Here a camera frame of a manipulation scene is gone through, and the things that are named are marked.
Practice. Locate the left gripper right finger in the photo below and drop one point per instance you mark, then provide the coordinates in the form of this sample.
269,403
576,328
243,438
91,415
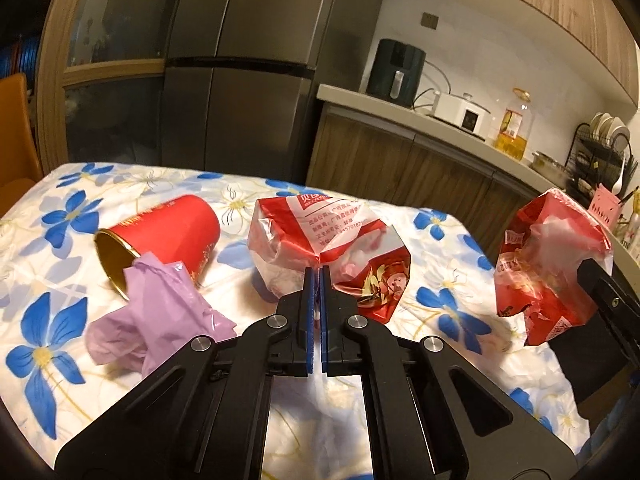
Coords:
431,414

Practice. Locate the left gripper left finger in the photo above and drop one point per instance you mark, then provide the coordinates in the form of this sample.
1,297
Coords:
202,414

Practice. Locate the purple plastic bag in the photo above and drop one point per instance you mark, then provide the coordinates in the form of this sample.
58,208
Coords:
164,311

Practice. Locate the red paper cup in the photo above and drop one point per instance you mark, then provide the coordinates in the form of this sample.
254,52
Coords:
184,229

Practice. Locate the red white snack bag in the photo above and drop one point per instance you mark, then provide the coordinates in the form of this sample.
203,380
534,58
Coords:
365,256

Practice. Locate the pink utensil holder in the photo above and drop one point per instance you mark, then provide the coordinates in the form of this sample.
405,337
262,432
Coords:
605,207

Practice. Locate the black dish rack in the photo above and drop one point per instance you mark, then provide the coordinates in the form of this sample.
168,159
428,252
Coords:
600,154

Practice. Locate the stainless steel bowl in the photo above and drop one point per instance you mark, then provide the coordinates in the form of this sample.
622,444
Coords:
551,170

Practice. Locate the cooking oil bottle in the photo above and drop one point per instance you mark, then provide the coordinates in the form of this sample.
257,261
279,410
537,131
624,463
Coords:
515,125

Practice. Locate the white rice cooker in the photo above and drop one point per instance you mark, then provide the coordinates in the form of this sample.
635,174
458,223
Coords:
462,112

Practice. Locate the wooden lower cabinet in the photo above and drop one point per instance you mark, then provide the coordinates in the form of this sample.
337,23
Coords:
360,155

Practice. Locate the orange chair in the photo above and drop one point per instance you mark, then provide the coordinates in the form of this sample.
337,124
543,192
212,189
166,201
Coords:
20,167

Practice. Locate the black air fryer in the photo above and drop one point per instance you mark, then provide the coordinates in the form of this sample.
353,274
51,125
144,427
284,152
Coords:
396,72

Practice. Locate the wooden glass door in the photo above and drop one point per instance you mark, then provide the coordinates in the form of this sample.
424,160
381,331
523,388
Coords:
99,81

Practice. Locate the dark grey refrigerator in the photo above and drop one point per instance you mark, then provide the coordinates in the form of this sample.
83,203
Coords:
242,76

